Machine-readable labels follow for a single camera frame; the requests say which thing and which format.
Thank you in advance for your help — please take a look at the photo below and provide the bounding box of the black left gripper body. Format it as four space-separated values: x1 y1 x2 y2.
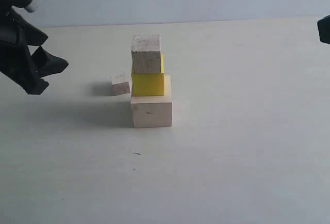
1 9 34 90

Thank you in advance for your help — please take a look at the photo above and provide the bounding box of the small wooden cube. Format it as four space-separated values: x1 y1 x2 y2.
110 73 130 95

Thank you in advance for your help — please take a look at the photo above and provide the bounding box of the yellow cube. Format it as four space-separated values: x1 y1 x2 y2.
131 54 165 97

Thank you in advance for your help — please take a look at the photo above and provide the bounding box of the medium wooden cube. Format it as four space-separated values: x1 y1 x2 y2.
131 35 161 74

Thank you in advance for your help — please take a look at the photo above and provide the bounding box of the large pale wooden cube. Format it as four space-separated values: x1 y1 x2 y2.
130 75 173 128

